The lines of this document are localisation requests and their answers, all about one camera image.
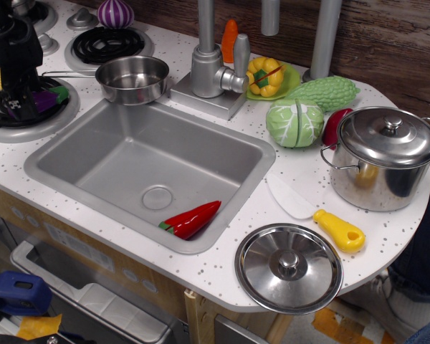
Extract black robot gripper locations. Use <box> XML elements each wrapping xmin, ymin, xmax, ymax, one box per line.
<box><xmin>0</xmin><ymin>1</ymin><xmax>43</xmax><ymax>121</ymax></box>

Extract purple toy eggplant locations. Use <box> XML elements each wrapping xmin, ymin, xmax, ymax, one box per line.
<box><xmin>7</xmin><ymin>85</ymin><xmax>70</xmax><ymax>118</ymax></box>

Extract steel pot far left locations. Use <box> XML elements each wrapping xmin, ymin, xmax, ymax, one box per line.
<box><xmin>11</xmin><ymin>0</ymin><xmax>35</xmax><ymax>11</ymax></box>

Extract loose steel pot lid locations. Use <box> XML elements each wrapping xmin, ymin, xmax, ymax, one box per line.
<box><xmin>234</xmin><ymin>224</ymin><xmax>343</xmax><ymax>315</ymax></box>

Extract steel pot lid on pot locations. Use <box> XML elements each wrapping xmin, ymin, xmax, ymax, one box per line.
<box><xmin>338</xmin><ymin>107</ymin><xmax>430</xmax><ymax>169</ymax></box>

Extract front black coil burner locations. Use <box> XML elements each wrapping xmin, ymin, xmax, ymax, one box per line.
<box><xmin>0</xmin><ymin>78</ymin><xmax>80</xmax><ymax>143</ymax></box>

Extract black coil burner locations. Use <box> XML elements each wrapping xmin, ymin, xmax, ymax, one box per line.
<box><xmin>0</xmin><ymin>78</ymin><xmax>80</xmax><ymax>143</ymax></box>
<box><xmin>64</xmin><ymin>27</ymin><xmax>154</xmax><ymax>71</ymax></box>

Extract grey stove knob middle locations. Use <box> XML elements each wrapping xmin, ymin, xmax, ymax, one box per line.
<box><xmin>38</xmin><ymin>33</ymin><xmax>59</xmax><ymax>57</ymax></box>

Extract grey stove knob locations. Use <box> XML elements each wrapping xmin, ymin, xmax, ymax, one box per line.
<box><xmin>66</xmin><ymin>8</ymin><xmax>99</xmax><ymax>31</ymax></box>
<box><xmin>38</xmin><ymin>33</ymin><xmax>59</xmax><ymax>57</ymax></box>

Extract rear black coil burner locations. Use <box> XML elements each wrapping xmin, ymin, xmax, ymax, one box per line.
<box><xmin>64</xmin><ymin>27</ymin><xmax>154</xmax><ymax>71</ymax></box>

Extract far left coil burner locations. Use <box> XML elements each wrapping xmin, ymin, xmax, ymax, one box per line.
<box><xmin>12</xmin><ymin>1</ymin><xmax>58</xmax><ymax>35</ymax></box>

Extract grey stove knob rear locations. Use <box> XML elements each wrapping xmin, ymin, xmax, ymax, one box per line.
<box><xmin>66</xmin><ymin>8</ymin><xmax>99</xmax><ymax>31</ymax></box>

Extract small steel saucepan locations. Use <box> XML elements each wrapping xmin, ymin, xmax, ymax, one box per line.
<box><xmin>43</xmin><ymin>56</ymin><xmax>170</xmax><ymax>105</ymax></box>

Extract purple striped toy onion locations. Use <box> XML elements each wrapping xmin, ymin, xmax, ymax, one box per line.
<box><xmin>97</xmin><ymin>0</ymin><xmax>135</xmax><ymax>29</ymax></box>

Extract grey toy sink basin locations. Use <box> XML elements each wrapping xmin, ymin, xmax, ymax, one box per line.
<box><xmin>24</xmin><ymin>100</ymin><xmax>275</xmax><ymax>254</ymax></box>

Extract blue clamp tool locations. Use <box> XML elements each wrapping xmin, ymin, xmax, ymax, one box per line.
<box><xmin>0</xmin><ymin>271</ymin><xmax>52</xmax><ymax>316</ymax></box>

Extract grey toy faucet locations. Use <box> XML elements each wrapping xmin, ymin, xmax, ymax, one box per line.
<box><xmin>171</xmin><ymin>0</ymin><xmax>251</xmax><ymax>120</ymax></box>

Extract red toy chili pepper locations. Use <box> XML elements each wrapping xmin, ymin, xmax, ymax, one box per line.
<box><xmin>158</xmin><ymin>201</ymin><xmax>221</xmax><ymax>240</ymax></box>

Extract yellow cloth scrap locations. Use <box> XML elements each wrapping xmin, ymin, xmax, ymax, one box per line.
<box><xmin>16</xmin><ymin>314</ymin><xmax>62</xmax><ymax>340</ymax></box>

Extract orange toy carrot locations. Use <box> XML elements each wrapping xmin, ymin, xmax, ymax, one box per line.
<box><xmin>221</xmin><ymin>19</ymin><xmax>239</xmax><ymax>63</ymax></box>

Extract yellow toy bell pepper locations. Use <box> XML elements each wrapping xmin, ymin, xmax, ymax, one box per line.
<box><xmin>246</xmin><ymin>57</ymin><xmax>285</xmax><ymax>97</ymax></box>

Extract grey faucet spout end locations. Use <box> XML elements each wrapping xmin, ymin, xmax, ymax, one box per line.
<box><xmin>261</xmin><ymin>0</ymin><xmax>280</xmax><ymax>37</ymax></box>

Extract green toy cabbage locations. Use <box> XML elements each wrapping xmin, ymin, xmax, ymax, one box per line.
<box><xmin>266</xmin><ymin>99</ymin><xmax>324</xmax><ymax>148</ymax></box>

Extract light green plastic plate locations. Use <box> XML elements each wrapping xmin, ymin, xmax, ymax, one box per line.
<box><xmin>247</xmin><ymin>63</ymin><xmax>301</xmax><ymax>100</ymax></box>

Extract dark red toy pepper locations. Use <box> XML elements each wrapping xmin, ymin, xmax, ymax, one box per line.
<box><xmin>322</xmin><ymin>108</ymin><xmax>353</xmax><ymax>146</ymax></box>

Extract green toy bitter melon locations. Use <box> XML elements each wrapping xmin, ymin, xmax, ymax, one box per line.
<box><xmin>285</xmin><ymin>76</ymin><xmax>360</xmax><ymax>113</ymax></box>

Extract grey vertical pole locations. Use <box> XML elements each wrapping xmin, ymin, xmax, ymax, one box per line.
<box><xmin>302</xmin><ymin>0</ymin><xmax>343</xmax><ymax>82</ymax></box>

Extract grey oven door handle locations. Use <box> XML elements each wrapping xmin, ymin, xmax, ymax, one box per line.
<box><xmin>10</xmin><ymin>242</ymin><xmax>176</xmax><ymax>343</ymax></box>

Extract toy knife yellow handle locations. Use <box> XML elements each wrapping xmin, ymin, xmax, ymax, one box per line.
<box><xmin>266</xmin><ymin>173</ymin><xmax>366</xmax><ymax>254</ymax></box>

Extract steel pot with handles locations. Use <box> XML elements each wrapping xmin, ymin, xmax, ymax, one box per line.
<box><xmin>326</xmin><ymin>118</ymin><xmax>430</xmax><ymax>211</ymax></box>

